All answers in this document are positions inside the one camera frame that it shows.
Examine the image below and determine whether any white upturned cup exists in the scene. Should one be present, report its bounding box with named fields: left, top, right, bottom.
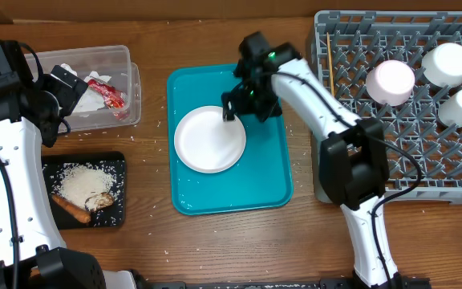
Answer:
left=438, top=90, right=462, bottom=128

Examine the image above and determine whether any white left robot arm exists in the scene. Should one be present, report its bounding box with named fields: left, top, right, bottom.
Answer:
left=0, top=40, right=147, bottom=288

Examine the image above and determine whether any red snack wrapper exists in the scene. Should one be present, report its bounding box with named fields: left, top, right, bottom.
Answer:
left=87, top=79, right=129, bottom=120

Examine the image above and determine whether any white rice pile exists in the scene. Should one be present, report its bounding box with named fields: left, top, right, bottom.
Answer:
left=54, top=165, right=114, bottom=210

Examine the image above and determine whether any clear plastic bin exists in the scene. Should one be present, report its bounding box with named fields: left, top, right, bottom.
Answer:
left=25, top=45, right=141, bottom=131

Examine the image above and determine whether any wooden chopstick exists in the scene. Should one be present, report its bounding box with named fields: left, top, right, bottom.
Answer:
left=326, top=32, right=335, bottom=97

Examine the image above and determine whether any teal plastic tray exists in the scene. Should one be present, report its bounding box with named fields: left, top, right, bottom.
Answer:
left=167, top=64, right=294, bottom=215

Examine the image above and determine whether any pale green bowl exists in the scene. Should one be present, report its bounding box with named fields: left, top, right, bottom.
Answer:
left=421, top=43, right=462, bottom=88

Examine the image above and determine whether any large white plate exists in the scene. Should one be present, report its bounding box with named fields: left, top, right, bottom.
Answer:
left=174, top=106, right=246, bottom=173

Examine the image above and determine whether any black tray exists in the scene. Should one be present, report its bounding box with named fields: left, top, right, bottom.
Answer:
left=42, top=152, right=127, bottom=230

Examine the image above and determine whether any small white bowl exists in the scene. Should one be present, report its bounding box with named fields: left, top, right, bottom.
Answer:
left=365, top=60, right=415, bottom=107

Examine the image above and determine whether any grey dishwasher rack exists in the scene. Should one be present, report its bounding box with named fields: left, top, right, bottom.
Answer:
left=306, top=10, right=462, bottom=205

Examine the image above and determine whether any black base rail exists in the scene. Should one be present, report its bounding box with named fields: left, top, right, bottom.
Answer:
left=137, top=277, right=432, bottom=289

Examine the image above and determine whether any white napkin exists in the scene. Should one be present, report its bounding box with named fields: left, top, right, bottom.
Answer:
left=60, top=63, right=78, bottom=76
left=74, top=71, right=111, bottom=113

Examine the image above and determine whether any orange carrot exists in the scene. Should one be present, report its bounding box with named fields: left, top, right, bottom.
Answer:
left=51, top=194, right=91, bottom=224

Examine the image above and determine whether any brown food chunk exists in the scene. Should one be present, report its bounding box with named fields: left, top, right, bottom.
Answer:
left=85, top=192, right=115, bottom=212

